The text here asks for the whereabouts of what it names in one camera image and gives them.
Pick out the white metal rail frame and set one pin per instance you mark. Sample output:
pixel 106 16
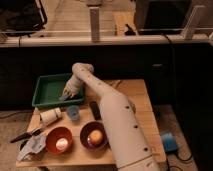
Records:
pixel 95 38

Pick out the green plastic tray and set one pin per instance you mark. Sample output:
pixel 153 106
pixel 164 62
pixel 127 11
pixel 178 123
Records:
pixel 49 89

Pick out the wooden table board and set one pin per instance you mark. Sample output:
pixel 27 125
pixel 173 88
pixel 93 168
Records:
pixel 78 155

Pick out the white paper cup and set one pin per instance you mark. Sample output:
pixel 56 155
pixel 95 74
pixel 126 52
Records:
pixel 50 116

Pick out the black remote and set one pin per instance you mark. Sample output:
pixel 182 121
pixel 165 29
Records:
pixel 95 110

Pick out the crumpled white cloth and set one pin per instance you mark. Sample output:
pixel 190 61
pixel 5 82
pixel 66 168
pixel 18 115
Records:
pixel 34 145

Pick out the white egg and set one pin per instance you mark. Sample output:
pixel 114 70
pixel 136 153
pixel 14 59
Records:
pixel 62 144

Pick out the orange bowl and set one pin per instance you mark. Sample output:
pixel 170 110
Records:
pixel 56 134

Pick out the dark red bowl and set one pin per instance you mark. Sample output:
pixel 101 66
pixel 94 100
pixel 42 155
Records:
pixel 87 129

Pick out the orange ball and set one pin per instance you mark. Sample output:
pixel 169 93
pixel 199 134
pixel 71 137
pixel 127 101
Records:
pixel 95 137

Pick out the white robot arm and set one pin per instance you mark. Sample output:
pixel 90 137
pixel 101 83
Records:
pixel 125 136

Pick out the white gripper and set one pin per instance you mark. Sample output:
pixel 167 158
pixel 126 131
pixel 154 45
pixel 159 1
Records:
pixel 72 86

